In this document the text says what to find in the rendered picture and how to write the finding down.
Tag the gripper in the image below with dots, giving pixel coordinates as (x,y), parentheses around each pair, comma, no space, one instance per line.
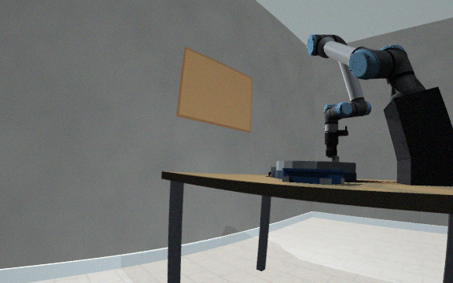
(331,140)

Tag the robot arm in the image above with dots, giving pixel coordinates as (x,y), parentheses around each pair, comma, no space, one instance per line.
(390,63)

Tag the blue open-top crate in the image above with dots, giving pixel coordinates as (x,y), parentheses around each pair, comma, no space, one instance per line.
(313,176)

